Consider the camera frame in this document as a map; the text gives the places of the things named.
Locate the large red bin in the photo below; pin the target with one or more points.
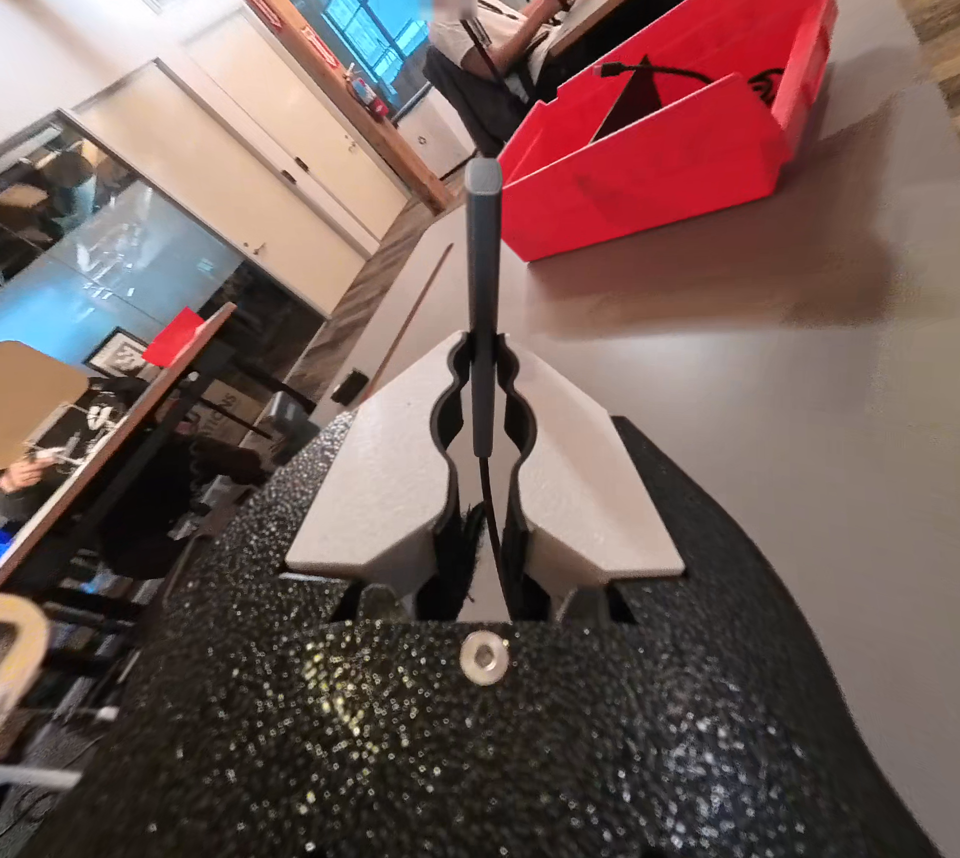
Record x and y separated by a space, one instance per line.
637 198

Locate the small red bin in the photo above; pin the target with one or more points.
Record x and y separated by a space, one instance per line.
172 341

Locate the black power brick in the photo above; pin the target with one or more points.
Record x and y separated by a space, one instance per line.
349 387

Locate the black bin divider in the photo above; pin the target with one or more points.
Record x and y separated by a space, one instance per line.
634 108

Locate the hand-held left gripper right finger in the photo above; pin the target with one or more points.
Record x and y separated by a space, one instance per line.
592 483

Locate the red wall device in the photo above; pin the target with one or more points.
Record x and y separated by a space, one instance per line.
369 97

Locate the white cabinets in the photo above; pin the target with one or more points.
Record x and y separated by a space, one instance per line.
262 161

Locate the wooden-edged desk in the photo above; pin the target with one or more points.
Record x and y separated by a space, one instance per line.
187 361

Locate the framed tag poster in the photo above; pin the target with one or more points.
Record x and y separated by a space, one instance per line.
120 356

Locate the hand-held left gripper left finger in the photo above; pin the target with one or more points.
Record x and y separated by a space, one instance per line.
360 483

